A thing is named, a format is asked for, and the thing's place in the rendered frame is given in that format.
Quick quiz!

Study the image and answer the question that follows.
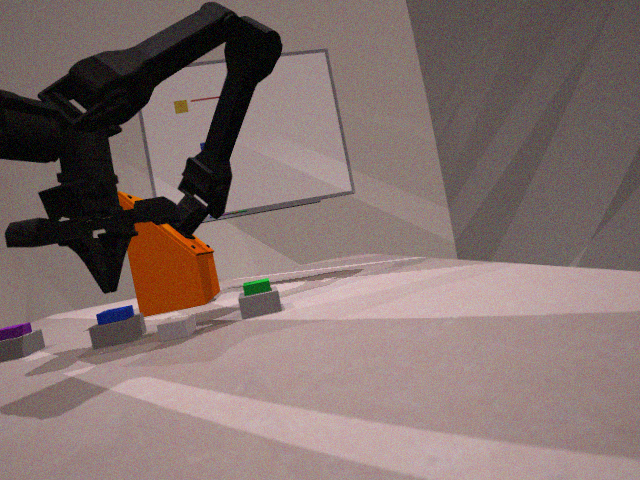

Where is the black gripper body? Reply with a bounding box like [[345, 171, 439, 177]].
[[5, 160, 180, 248]]

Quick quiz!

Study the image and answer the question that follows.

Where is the blue button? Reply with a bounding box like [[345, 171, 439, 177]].
[[88, 305, 147, 350]]

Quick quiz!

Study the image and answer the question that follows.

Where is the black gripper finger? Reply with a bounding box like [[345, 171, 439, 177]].
[[57, 237, 110, 294], [97, 230, 138, 292]]

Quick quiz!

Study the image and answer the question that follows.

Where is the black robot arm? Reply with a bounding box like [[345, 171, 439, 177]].
[[0, 2, 283, 240]]

